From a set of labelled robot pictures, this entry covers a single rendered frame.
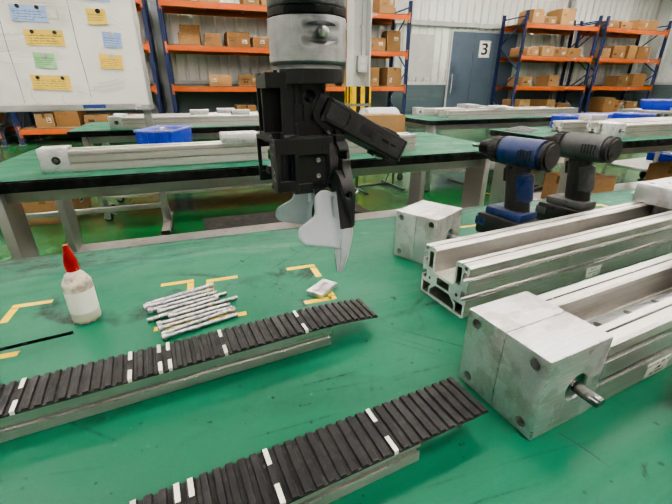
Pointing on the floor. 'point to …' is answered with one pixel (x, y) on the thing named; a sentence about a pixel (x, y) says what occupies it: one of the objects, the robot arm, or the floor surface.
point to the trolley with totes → (648, 152)
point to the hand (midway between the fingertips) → (330, 249)
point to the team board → (75, 67)
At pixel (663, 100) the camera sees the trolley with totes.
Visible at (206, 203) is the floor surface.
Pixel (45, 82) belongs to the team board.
